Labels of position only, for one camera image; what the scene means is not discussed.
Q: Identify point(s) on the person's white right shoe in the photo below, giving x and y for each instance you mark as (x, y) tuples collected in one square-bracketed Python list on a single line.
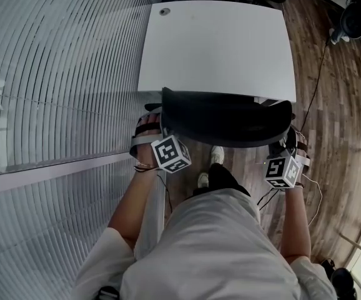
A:
[(217, 155)]

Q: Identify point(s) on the black wrist band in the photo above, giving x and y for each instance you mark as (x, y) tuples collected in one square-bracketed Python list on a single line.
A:
[(299, 185)]

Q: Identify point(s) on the person's black trousers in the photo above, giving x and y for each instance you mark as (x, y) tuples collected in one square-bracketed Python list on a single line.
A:
[(221, 180)]

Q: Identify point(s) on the person's white shirt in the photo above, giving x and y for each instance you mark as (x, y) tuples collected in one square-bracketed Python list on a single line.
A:
[(218, 248)]

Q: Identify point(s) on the person's left forearm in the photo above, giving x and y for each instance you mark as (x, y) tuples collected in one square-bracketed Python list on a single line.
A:
[(130, 208)]

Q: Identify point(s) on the person's white shoe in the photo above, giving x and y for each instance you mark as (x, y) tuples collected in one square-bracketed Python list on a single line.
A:
[(217, 155), (203, 180)]

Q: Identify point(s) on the person's right forearm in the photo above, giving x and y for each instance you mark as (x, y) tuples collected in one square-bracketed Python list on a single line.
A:
[(296, 223)]

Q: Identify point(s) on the person's white left shoe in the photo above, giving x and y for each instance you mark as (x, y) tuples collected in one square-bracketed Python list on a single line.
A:
[(203, 180)]

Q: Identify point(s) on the white table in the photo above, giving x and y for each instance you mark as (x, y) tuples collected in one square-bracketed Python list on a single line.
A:
[(215, 48)]

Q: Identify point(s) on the person's right hand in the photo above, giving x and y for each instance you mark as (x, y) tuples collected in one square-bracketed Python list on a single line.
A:
[(302, 144)]

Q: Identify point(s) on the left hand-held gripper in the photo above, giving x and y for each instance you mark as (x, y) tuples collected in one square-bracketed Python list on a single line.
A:
[(171, 155)]

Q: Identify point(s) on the white venetian blinds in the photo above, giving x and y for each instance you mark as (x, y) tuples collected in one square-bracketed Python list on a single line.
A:
[(58, 73)]

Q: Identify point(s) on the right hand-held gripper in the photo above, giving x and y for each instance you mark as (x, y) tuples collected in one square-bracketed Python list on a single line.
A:
[(280, 170)]

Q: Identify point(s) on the person's left hand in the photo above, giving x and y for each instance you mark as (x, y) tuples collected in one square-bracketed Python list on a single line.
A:
[(150, 122)]

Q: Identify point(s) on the wooden frame table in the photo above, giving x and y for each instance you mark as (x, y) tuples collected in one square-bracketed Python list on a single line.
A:
[(355, 245)]

